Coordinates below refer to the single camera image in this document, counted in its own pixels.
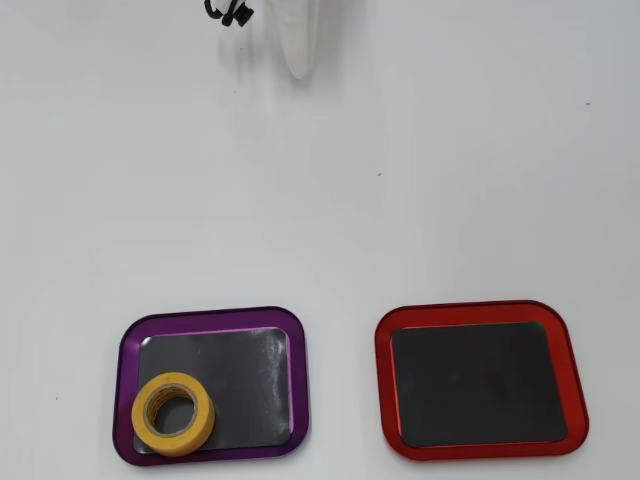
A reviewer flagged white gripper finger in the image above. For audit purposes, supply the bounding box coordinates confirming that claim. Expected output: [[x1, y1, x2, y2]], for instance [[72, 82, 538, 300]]
[[264, 0, 327, 81]]

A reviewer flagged yellow tape roll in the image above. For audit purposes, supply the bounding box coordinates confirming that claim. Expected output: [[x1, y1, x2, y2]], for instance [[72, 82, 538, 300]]
[[131, 371, 217, 458]]

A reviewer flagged purple metal dish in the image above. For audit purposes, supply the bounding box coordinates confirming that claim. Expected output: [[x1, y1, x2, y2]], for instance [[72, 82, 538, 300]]
[[112, 305, 311, 467]]

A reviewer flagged red metal dish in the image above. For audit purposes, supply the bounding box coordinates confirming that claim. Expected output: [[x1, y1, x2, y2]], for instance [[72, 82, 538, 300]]
[[373, 298, 591, 462]]

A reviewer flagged black cable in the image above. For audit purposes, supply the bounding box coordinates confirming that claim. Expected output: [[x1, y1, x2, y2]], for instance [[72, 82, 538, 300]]
[[203, 0, 255, 29]]

